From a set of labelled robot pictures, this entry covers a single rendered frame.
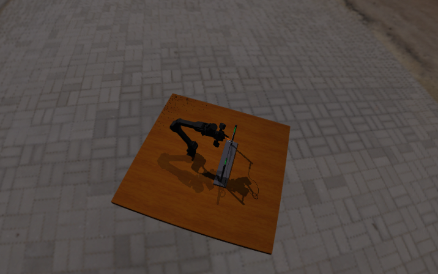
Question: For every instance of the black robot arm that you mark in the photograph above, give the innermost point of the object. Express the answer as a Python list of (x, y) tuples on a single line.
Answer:
[(205, 129)]

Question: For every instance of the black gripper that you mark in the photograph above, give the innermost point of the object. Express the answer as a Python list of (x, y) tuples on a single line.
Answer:
[(222, 127)]

